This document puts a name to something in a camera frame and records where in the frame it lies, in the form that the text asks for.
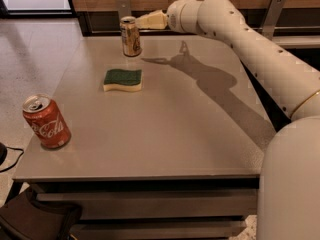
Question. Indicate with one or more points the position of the right metal wall bracket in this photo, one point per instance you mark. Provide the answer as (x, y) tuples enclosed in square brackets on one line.
[(271, 18)]

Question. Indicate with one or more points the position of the grey drawer cabinet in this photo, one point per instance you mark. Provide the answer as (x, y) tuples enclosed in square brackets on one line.
[(195, 125)]

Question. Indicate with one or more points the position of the green and yellow sponge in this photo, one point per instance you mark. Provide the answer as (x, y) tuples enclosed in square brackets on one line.
[(123, 80)]

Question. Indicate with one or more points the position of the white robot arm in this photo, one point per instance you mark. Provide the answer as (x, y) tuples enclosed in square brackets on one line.
[(289, 188)]

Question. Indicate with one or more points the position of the metal wall bracket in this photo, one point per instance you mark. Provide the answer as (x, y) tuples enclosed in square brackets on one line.
[(271, 18), (123, 8)]

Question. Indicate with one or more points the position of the upper grey drawer front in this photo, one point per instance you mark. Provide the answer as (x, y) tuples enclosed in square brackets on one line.
[(160, 204)]

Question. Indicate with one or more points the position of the lower grey drawer front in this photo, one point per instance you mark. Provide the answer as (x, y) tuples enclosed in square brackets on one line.
[(159, 231)]

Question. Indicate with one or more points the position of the orange soda can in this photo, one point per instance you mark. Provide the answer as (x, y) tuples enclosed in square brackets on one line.
[(130, 36)]

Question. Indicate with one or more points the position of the left metal wall bracket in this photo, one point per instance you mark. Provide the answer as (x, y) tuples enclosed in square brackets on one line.
[(123, 8)]

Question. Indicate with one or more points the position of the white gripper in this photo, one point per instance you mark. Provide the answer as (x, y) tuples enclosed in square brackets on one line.
[(174, 18)]

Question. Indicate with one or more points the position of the grey drawer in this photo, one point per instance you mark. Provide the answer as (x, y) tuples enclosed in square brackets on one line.
[(159, 231), (160, 204)]

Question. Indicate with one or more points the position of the red Coca-Cola can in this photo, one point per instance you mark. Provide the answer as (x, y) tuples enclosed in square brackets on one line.
[(44, 117)]

